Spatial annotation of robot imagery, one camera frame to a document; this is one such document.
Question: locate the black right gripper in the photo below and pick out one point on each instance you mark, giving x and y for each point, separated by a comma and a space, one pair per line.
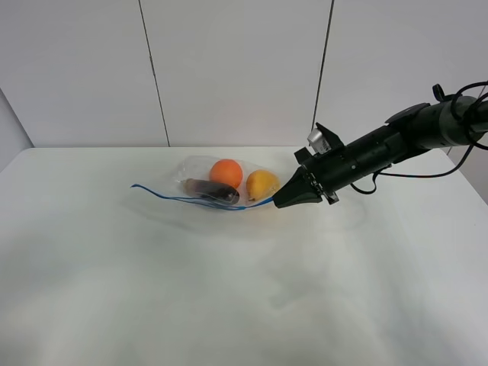
322, 175

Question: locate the clear zip bag blue seal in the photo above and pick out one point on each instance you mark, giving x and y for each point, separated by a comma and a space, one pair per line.
168, 186

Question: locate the orange fruit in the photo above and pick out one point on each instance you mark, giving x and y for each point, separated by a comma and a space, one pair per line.
227, 171

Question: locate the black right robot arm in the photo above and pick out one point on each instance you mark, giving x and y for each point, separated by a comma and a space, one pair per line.
459, 122

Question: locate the purple eggplant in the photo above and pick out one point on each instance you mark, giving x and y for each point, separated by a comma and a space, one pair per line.
211, 191

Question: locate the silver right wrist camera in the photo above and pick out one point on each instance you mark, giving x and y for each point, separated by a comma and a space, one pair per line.
318, 142

